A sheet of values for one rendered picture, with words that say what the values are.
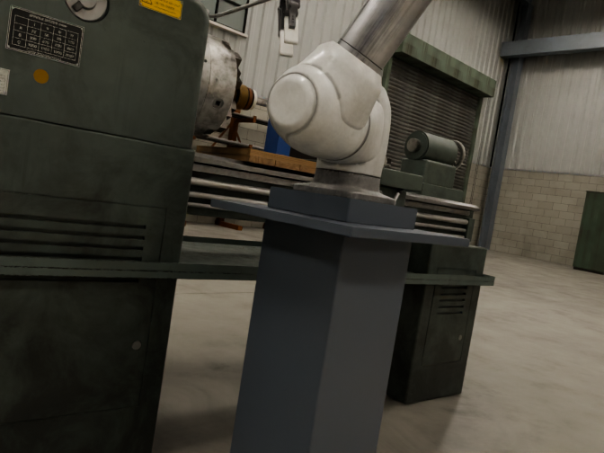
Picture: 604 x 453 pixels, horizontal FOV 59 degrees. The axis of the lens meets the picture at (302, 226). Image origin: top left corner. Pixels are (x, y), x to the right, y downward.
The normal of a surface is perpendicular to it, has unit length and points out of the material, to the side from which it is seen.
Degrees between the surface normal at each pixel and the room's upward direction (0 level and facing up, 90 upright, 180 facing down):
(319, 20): 90
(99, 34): 90
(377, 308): 90
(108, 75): 90
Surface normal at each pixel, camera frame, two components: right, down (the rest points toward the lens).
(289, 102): -0.52, 0.06
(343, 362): 0.69, 0.15
